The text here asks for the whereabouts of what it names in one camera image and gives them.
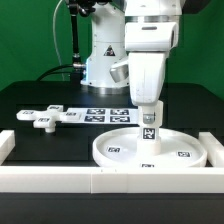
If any white left fence bar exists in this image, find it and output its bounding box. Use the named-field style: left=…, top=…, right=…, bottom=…
left=0, top=130, right=15, bottom=166

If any black cable bundle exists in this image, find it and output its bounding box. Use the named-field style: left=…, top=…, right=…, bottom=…
left=35, top=64, right=75, bottom=82

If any grey cable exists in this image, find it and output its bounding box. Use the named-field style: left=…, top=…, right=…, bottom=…
left=52, top=0, right=68, bottom=81

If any white round table top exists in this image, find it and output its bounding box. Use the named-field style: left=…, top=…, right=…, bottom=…
left=92, top=127, right=207, bottom=168

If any white cross-shaped table base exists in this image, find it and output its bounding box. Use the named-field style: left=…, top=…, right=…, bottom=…
left=16, top=105, right=81, bottom=133

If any white fiducial marker sheet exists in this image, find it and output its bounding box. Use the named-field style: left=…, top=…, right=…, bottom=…
left=61, top=108, right=138, bottom=124

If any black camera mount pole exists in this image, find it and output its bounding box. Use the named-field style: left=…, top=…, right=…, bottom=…
left=65, top=0, right=98, bottom=85

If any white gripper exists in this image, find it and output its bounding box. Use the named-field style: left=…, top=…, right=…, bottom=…
left=125, top=22, right=179, bottom=125

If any white right fence bar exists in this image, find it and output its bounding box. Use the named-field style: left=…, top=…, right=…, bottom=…
left=199, top=132, right=224, bottom=168

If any white fence bar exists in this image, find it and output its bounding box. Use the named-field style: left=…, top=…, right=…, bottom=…
left=199, top=132, right=224, bottom=168
left=0, top=130, right=15, bottom=166
left=0, top=166, right=224, bottom=194

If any white front fence bar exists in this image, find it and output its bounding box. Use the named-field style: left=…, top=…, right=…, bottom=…
left=0, top=166, right=224, bottom=194

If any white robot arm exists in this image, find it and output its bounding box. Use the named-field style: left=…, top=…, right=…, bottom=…
left=82, top=0, right=204, bottom=126

